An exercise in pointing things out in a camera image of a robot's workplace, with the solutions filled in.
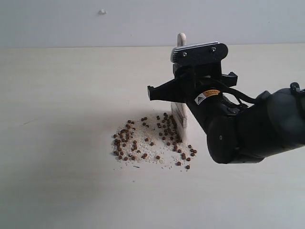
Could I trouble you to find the brown beads and crumbs pile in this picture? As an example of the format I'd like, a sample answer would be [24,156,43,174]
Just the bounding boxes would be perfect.
[111,112,198,172]

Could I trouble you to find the wooden paint brush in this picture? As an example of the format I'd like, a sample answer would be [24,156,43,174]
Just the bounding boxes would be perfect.
[171,33,187,143]

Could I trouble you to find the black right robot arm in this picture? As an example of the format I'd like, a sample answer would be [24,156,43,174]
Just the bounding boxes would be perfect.
[147,62,305,164]

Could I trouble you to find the small white wall fixture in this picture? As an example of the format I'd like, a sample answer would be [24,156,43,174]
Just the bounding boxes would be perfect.
[98,9,107,15]

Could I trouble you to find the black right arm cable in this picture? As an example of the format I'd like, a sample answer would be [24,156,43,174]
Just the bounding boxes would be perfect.
[202,82,258,108]

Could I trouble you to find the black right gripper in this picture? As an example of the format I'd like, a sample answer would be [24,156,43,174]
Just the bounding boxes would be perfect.
[147,62,238,134]

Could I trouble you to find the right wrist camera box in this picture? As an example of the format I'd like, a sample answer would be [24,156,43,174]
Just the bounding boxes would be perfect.
[170,42,228,66]

